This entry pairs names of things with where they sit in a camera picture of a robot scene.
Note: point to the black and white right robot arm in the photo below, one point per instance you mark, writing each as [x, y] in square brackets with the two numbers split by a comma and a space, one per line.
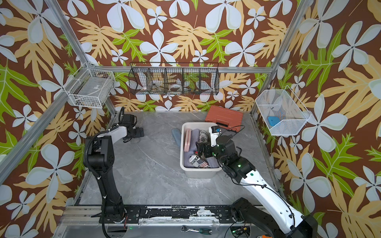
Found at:
[280, 220]

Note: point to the pink glasses case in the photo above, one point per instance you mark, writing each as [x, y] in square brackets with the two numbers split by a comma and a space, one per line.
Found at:
[187, 141]

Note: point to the lilac fabric glasses case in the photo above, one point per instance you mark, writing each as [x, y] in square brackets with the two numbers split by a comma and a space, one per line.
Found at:
[194, 138]

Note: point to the blue object in basket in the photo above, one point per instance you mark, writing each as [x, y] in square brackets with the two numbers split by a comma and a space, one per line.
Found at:
[273, 120]

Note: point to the light blue fabric glasses case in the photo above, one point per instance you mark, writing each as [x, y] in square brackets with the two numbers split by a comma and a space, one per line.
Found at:
[177, 136]

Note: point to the white wire basket left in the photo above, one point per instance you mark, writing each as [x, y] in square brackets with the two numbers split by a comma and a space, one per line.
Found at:
[90, 87]

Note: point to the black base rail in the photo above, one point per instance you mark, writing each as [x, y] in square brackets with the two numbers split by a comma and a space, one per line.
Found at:
[135, 214]

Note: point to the flag newspaper glasses case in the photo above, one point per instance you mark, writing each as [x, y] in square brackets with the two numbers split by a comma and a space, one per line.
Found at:
[198, 162]

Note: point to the white wire basket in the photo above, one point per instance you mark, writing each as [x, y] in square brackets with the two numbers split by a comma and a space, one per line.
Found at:
[90, 87]
[285, 104]

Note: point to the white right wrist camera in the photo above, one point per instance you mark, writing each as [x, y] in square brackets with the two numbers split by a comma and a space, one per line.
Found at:
[214, 132]

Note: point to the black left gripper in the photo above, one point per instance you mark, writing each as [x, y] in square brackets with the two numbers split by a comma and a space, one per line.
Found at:
[139, 132]

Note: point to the purple fabric glasses case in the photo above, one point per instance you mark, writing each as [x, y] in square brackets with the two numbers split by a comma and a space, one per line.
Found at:
[212, 162]

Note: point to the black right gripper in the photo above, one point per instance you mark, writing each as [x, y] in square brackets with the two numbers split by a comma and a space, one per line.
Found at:
[201, 149]

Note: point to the white wire basket right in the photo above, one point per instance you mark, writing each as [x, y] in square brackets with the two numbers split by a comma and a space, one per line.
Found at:
[285, 104]

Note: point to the black wire basket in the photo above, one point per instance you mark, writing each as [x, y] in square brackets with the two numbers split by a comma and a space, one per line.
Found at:
[177, 78]

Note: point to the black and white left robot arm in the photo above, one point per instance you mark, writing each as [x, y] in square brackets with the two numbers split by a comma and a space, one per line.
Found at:
[99, 158]

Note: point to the cream plastic storage box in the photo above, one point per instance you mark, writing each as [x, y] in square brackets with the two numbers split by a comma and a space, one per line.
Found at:
[196, 173]

